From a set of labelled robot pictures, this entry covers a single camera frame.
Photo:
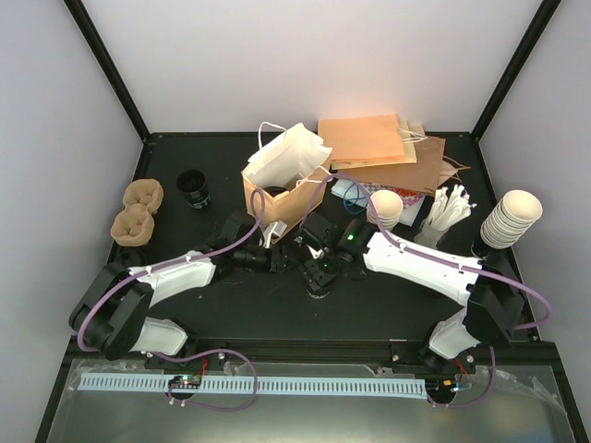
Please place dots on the pulp cup carrier stack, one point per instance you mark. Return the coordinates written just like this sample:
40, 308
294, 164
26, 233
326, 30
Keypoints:
134, 225

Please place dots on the brown kraft paper bag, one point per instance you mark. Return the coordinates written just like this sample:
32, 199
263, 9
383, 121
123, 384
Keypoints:
424, 176

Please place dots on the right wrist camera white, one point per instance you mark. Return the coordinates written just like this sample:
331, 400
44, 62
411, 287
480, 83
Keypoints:
315, 253

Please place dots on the checkered paper bag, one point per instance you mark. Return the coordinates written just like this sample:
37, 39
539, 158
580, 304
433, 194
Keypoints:
412, 202

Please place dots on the light blue paper bag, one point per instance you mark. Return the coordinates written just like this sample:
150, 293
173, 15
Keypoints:
353, 197

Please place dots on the blue slotted cable duct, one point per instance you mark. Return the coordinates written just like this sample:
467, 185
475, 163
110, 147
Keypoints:
296, 386

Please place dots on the black lid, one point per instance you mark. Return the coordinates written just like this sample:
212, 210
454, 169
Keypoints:
276, 191

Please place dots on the white paper cup stack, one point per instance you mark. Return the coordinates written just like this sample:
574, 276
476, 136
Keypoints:
389, 207

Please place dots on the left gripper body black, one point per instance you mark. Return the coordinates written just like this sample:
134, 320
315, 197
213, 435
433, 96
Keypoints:
259, 263

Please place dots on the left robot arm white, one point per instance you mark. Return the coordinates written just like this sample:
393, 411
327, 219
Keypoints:
112, 317

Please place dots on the black paper cup stack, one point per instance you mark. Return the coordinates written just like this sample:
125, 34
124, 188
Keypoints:
193, 185

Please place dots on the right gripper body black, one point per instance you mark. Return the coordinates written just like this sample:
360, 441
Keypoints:
325, 274

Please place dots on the orange paper bag white handles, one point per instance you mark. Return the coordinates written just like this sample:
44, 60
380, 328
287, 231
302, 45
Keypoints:
294, 158

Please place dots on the orange paper bag stack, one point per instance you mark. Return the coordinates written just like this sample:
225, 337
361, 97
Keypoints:
370, 141

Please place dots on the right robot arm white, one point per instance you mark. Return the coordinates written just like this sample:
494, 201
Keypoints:
490, 306

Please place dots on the tall white cup stack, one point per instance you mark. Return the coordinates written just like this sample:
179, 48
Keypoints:
514, 214

